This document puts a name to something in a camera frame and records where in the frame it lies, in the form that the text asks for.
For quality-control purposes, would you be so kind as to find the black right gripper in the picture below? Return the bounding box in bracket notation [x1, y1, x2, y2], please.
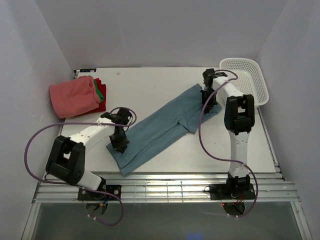
[200, 88, 218, 114]

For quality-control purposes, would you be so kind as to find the blue t shirt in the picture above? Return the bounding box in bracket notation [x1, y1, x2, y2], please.
[105, 83, 223, 176]

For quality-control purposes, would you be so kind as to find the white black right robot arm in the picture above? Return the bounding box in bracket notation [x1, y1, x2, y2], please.
[201, 68, 256, 202]

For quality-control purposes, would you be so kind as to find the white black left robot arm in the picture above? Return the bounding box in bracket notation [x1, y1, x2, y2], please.
[45, 107, 136, 200]

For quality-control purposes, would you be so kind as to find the dark red folded t shirt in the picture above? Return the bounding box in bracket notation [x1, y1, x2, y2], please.
[65, 78, 107, 118]

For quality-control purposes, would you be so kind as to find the white perforated plastic basket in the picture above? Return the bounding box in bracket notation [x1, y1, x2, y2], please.
[219, 57, 269, 108]

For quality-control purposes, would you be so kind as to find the green folded t shirt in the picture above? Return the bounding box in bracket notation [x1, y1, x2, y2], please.
[94, 78, 105, 103]

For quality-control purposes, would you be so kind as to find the pink folded t shirt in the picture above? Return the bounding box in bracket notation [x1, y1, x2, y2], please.
[49, 76, 101, 119]

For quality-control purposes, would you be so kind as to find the blue label sticker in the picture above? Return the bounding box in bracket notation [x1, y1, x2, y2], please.
[79, 68, 97, 73]

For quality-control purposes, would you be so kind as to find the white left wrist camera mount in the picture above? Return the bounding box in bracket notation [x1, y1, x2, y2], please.
[100, 112, 114, 120]

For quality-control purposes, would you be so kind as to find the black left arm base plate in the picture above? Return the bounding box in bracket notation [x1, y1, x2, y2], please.
[77, 184, 122, 202]

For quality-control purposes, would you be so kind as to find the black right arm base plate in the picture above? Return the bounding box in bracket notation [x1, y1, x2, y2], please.
[203, 183, 256, 200]

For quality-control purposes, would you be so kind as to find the aluminium table front rail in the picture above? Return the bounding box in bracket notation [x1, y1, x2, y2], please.
[33, 172, 300, 204]

